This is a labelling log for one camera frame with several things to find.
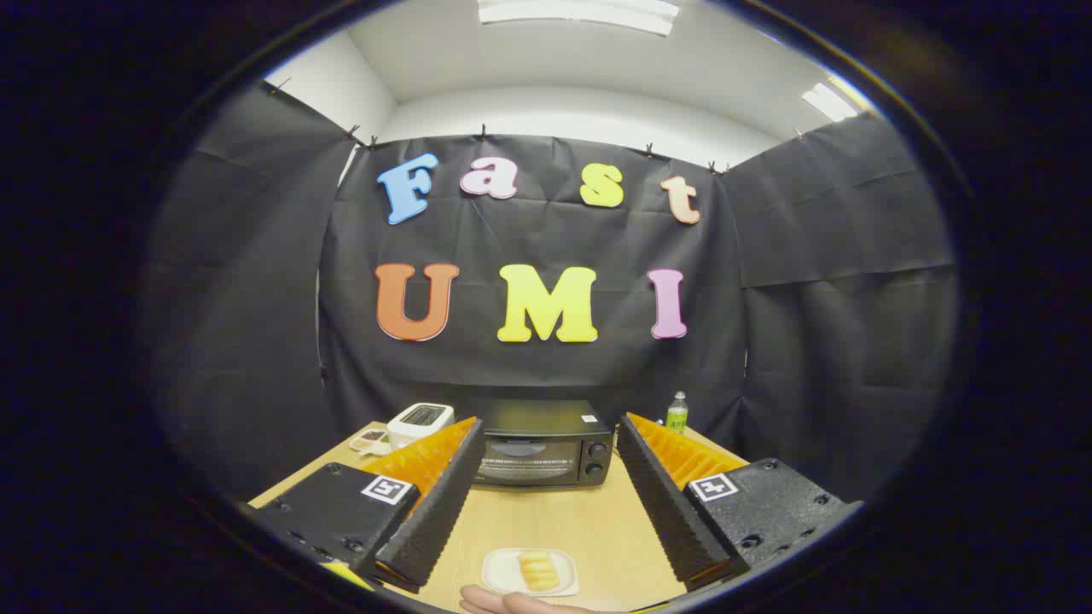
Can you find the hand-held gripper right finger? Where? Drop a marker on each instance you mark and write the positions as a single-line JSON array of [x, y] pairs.
[[665, 503]]

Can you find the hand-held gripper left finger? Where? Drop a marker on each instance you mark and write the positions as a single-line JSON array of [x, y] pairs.
[[444, 503]]

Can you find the yellow ridged bread roll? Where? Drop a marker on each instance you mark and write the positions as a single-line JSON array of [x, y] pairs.
[[537, 570]]

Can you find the black toaster oven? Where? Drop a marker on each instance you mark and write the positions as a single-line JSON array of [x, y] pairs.
[[546, 419]]

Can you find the white pop-up toaster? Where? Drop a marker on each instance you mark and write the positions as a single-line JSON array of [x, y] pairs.
[[418, 418]]

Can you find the green label drink bottle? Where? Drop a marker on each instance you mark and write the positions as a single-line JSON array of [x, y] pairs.
[[676, 418]]

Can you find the white rectangular plate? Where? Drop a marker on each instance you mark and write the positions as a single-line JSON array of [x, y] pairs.
[[499, 573]]

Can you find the small white tray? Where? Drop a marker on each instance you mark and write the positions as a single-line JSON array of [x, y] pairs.
[[368, 442]]

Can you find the small ceiling light panel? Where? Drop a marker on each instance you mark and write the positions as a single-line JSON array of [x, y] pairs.
[[829, 102]]

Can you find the long ceiling light panel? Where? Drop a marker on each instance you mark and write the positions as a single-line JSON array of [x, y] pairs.
[[580, 13]]

